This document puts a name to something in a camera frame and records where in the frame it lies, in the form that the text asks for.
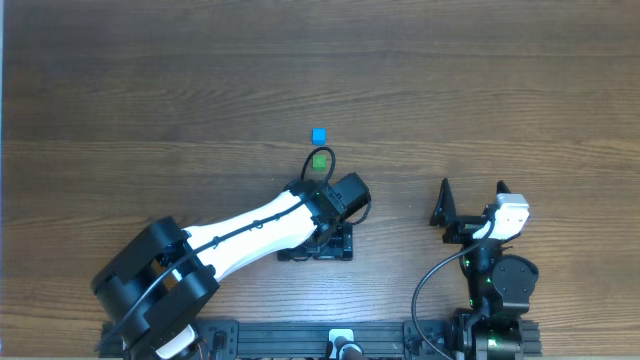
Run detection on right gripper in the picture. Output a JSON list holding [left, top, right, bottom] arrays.
[[429, 177, 512, 245]]

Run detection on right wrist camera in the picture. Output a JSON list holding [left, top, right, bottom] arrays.
[[472, 193, 530, 241]]

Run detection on black cable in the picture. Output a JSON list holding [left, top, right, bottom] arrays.
[[98, 146, 372, 347], [411, 214, 496, 360]]

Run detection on mounting rail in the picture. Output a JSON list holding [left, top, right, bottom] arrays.
[[98, 319, 544, 360]]

